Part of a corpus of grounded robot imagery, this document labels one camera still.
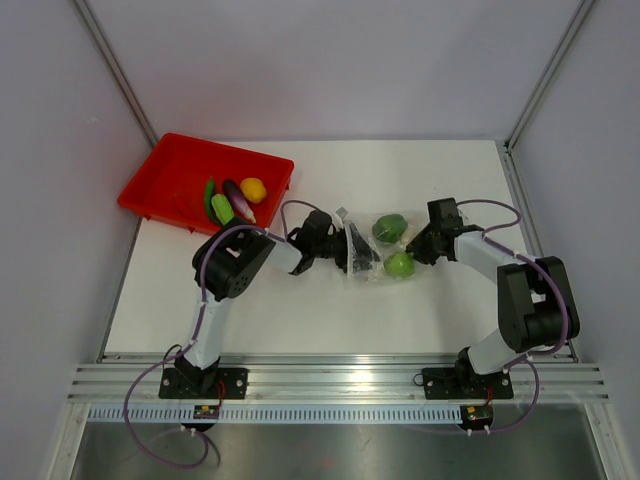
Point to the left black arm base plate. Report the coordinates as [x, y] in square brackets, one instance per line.
[226, 383]

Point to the left aluminium corner post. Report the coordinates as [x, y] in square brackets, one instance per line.
[98, 37]

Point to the red plastic tray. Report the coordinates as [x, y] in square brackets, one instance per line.
[181, 165]

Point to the dark green fake pepper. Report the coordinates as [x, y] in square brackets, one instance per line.
[389, 228]

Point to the right aluminium corner post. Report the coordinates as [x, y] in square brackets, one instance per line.
[551, 69]

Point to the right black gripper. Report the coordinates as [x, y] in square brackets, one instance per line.
[419, 250]

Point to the yellow fake lemon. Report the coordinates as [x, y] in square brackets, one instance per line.
[253, 190]

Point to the aluminium mounting rail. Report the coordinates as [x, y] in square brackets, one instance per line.
[337, 379]

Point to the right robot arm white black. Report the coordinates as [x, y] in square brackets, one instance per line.
[536, 312]

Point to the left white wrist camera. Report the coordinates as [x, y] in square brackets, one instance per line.
[340, 215]

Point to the white slotted cable duct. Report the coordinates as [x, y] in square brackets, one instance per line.
[278, 414]

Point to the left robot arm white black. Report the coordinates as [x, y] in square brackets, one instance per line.
[225, 265]

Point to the purple fake eggplant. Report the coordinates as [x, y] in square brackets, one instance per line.
[237, 200]

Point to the light green fake guava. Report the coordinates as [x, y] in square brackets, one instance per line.
[399, 265]

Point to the light green fake lime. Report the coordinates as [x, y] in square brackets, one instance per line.
[222, 208]

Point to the aluminium corner post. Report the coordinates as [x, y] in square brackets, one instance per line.
[551, 69]
[98, 37]

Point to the clear zip top bag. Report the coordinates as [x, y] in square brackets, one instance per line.
[416, 220]

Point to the dark green fake cucumber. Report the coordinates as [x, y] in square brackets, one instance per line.
[209, 191]

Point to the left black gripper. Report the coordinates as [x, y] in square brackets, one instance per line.
[360, 247]

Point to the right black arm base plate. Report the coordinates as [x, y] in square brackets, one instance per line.
[445, 384]

